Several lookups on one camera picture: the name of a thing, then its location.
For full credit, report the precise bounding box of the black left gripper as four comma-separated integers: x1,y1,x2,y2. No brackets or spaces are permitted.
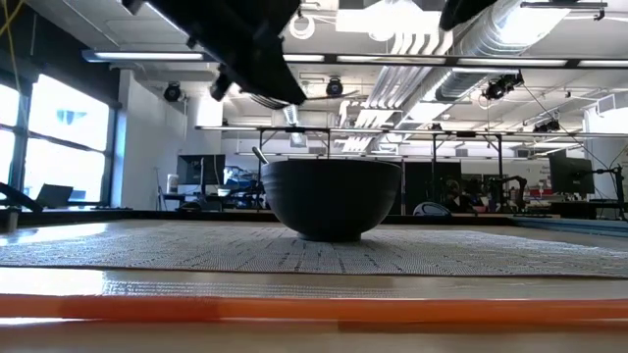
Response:
121,0,309,107

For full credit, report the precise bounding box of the orange tape strip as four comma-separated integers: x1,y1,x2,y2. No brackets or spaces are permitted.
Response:
0,292,628,325

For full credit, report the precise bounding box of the LED light bar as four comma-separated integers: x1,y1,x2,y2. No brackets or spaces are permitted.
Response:
82,50,205,64
337,54,445,66
577,59,628,69
457,57,568,68
284,53,325,64

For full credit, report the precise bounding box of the black computer monitor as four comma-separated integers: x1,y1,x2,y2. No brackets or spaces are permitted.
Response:
548,154,596,196
176,153,228,187

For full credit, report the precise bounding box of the dark laptop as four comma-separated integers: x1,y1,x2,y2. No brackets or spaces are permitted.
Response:
35,182,76,210

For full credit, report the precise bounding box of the beige woven placemat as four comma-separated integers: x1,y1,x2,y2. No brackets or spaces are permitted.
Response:
0,221,628,279

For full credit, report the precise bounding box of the blue mat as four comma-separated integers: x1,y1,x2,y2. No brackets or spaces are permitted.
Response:
508,216,628,239

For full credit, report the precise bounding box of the black background rig frame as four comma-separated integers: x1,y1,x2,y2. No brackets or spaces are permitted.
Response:
194,125,628,217

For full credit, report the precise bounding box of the black bowl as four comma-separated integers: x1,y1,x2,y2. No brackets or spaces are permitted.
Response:
260,157,403,243

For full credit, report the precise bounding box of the silver ventilation duct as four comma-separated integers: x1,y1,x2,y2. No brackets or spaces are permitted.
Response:
434,0,573,103

